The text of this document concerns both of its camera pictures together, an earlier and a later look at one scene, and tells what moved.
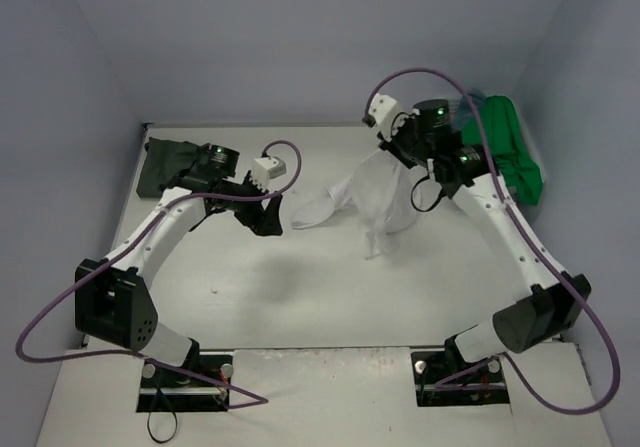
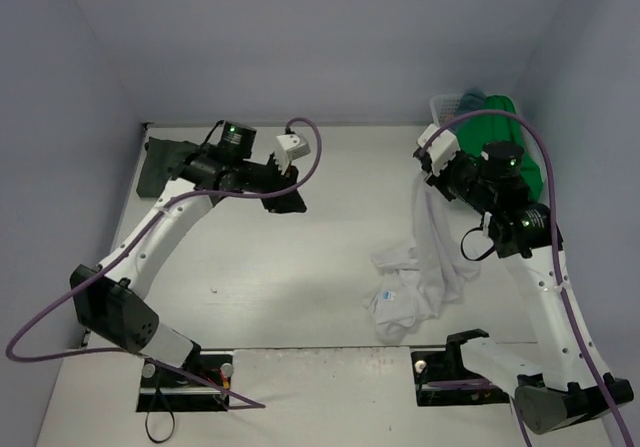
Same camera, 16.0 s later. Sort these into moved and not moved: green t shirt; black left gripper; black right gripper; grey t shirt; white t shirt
Moved: black left gripper; white t shirt; black right gripper
Not moved: grey t shirt; green t shirt
